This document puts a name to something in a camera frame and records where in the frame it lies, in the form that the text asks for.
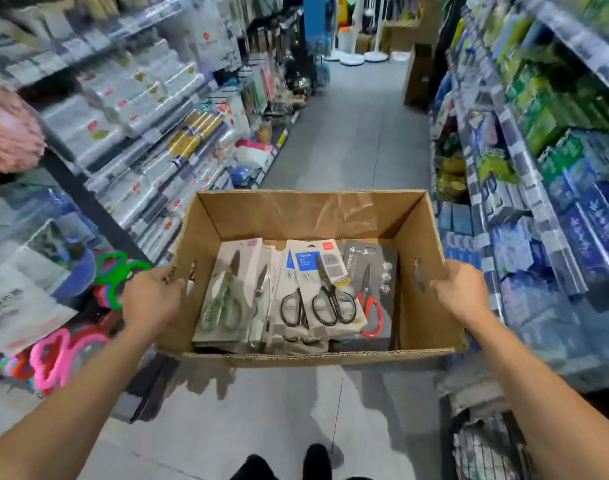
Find person's right hand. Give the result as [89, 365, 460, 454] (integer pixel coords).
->
[429, 260, 491, 326]

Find person's left hand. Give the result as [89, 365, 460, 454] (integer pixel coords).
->
[121, 265, 186, 341]

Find brown cardboard box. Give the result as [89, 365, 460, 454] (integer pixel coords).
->
[157, 189, 469, 368]

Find person's right forearm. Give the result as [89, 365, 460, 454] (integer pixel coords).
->
[463, 315, 609, 480]

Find person's left forearm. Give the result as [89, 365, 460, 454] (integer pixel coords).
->
[0, 329, 157, 480]

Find green kitchen scissors pack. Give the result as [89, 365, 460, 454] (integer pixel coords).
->
[193, 238, 263, 344]

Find red scissors dark pack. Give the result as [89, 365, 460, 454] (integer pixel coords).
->
[334, 239, 399, 352]

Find grey scissors pack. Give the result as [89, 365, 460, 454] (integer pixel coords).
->
[248, 246, 281, 351]

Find shelving unit with plastic packets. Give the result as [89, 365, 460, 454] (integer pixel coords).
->
[0, 0, 305, 425]

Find rows of blue tissue packs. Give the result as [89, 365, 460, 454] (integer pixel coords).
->
[437, 110, 609, 365]

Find black scissors blue-label pack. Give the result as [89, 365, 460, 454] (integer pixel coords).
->
[287, 239, 368, 340]

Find black scissors white pack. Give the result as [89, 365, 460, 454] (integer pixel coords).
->
[272, 240, 312, 345]

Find shelving unit with tissue packs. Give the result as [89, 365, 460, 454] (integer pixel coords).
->
[427, 0, 609, 395]

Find row of gold rolls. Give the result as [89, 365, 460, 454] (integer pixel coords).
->
[167, 111, 225, 163]

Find rows of clear plastic packets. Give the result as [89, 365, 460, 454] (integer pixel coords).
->
[34, 40, 235, 255]

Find rows of green tissue packs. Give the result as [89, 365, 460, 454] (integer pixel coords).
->
[477, 0, 609, 165]

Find brown cardboard carton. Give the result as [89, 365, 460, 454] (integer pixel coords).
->
[403, 43, 433, 108]

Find pink fluffy duster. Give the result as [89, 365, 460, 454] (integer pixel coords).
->
[0, 86, 46, 174]

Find person's left black shoe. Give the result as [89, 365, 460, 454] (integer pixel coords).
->
[229, 454, 279, 480]

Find person's black shoe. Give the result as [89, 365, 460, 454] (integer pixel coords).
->
[302, 444, 333, 480]
[229, 454, 279, 480]

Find person's right black shoe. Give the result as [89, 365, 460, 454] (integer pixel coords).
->
[302, 444, 333, 480]

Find white plastic bag packet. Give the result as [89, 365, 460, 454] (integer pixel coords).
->
[177, 0, 242, 73]

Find blue column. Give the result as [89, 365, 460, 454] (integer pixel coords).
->
[303, 0, 333, 58]

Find wire mesh basket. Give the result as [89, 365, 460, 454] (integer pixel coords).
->
[450, 409, 532, 480]

